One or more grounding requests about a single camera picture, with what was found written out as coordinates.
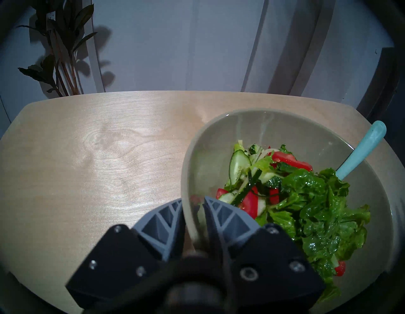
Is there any teal plastic fork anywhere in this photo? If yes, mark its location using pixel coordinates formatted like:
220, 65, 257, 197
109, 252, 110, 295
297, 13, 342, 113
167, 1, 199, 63
335, 120, 387, 181

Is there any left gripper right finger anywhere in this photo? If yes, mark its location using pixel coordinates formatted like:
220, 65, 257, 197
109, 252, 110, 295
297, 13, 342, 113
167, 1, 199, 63
203, 196, 326, 314

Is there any beige salad bowl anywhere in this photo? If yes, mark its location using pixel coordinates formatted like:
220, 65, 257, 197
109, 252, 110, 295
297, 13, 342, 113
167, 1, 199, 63
180, 109, 400, 314

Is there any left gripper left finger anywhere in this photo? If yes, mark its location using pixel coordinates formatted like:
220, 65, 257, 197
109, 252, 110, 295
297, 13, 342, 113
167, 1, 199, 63
65, 199, 186, 310

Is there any mixed green vegetable salad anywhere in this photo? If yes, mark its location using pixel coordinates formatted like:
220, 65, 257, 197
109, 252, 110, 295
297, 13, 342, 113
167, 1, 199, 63
216, 140, 371, 303

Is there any tall dark green potted plant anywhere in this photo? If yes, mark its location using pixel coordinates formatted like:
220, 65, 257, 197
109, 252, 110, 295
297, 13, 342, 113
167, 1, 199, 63
16, 0, 98, 97

